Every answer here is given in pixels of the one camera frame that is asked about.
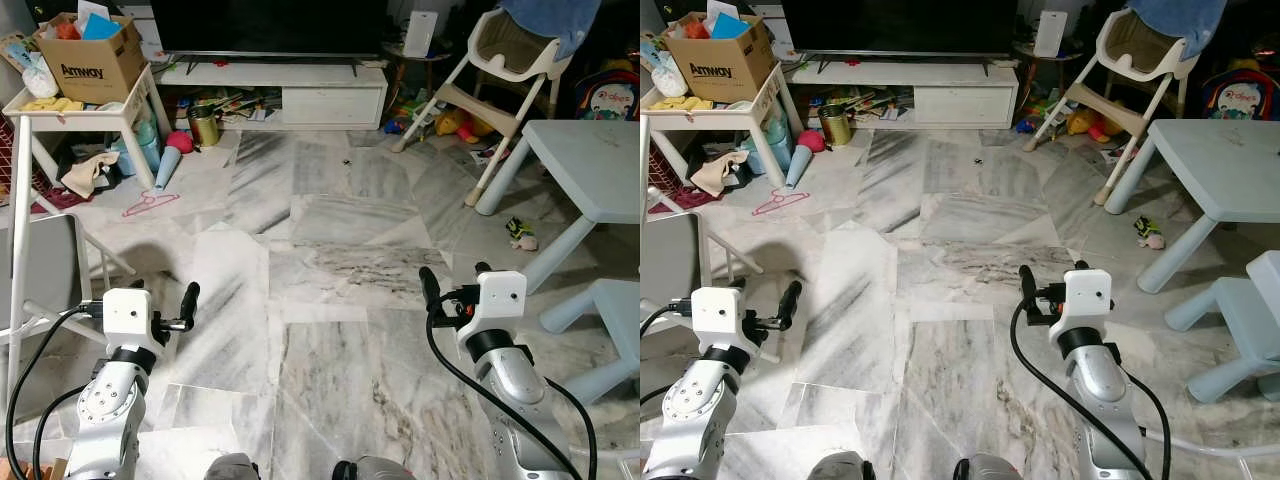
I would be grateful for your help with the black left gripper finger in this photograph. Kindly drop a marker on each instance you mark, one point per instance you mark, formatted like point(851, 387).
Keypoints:
point(190, 300)
point(790, 300)

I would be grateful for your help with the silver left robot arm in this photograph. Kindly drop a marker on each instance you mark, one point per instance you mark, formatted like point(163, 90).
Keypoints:
point(690, 410)
point(105, 410)

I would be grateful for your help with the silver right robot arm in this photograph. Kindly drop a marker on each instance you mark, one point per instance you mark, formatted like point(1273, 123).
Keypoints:
point(515, 390)
point(1098, 390)

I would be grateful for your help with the small green toy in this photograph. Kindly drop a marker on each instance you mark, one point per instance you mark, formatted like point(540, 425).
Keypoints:
point(521, 234)
point(1150, 232)

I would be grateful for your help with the pink clothes hanger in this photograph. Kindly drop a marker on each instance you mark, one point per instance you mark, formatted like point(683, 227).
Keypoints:
point(150, 204)
point(780, 203)

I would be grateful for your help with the light blue kids stool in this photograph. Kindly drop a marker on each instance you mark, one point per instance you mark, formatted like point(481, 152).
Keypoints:
point(610, 320)
point(1250, 330)

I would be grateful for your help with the blue cone toy pink ball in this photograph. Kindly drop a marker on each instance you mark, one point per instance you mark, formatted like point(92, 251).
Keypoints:
point(800, 160)
point(170, 160)

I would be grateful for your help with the yellow plush toy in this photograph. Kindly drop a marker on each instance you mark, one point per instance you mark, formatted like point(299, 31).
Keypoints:
point(1090, 125)
point(460, 125)

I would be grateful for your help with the beige crumpled cloth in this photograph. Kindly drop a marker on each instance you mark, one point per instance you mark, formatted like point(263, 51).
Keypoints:
point(718, 173)
point(88, 175)

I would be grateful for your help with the light blue kids table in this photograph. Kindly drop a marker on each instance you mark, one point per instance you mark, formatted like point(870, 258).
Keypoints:
point(595, 165)
point(1220, 165)

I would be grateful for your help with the white thin pole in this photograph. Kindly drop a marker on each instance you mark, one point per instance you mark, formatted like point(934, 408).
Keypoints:
point(17, 260)

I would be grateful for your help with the grey right robot leg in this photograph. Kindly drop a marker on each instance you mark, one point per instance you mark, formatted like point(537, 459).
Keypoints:
point(995, 469)
point(380, 470)

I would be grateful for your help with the gold metal tin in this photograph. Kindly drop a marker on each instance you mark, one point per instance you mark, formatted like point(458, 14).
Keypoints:
point(835, 127)
point(205, 127)

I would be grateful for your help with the white television console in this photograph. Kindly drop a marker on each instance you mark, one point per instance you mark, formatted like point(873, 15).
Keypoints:
point(965, 100)
point(330, 100)

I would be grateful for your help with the white side table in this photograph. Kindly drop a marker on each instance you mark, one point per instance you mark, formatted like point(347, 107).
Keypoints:
point(90, 112)
point(715, 112)

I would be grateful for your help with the colourful kids backpack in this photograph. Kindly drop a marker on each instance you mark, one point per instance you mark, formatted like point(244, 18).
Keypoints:
point(1240, 95)
point(610, 95)

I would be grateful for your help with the white baby high chair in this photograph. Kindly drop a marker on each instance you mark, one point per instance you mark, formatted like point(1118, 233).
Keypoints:
point(1140, 50)
point(515, 50)

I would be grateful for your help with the yellow cloth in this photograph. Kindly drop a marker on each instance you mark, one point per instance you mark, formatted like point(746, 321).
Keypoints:
point(680, 103)
point(52, 103)

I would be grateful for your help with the white upright device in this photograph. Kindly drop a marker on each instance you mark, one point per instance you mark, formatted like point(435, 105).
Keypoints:
point(421, 35)
point(1051, 35)

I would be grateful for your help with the brown Amway cardboard box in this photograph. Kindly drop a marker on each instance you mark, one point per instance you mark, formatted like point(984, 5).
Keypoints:
point(725, 68)
point(95, 68)

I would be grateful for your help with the white plastic bag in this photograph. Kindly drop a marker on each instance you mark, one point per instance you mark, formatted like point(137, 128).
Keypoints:
point(40, 75)
point(668, 75)

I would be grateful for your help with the blue denim garment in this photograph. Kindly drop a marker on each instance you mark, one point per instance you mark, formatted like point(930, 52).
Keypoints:
point(555, 20)
point(1185, 20)

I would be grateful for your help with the black flat television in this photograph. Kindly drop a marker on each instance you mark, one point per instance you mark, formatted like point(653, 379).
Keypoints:
point(270, 25)
point(900, 25)

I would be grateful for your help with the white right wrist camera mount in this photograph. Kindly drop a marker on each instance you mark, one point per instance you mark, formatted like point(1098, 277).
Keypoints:
point(497, 298)
point(1085, 296)

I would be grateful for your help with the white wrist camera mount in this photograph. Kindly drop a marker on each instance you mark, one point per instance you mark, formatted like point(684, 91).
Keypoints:
point(718, 312)
point(1085, 296)
point(497, 298)
point(127, 312)

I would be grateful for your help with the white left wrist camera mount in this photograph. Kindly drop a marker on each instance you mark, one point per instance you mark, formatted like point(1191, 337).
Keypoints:
point(718, 312)
point(127, 312)

